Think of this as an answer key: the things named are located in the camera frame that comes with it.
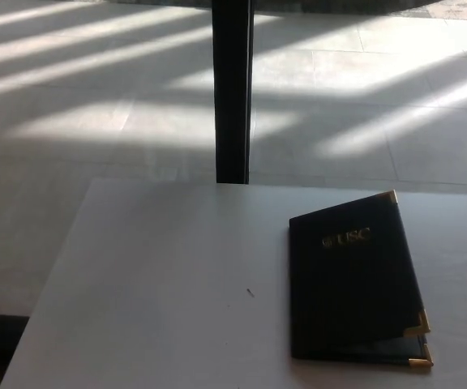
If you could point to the black vertical window frame post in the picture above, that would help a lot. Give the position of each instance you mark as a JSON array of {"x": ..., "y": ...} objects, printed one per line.
[{"x": 233, "y": 89}]

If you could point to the black USC diary gold corners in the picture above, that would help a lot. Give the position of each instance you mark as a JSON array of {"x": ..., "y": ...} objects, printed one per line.
[{"x": 351, "y": 291}]

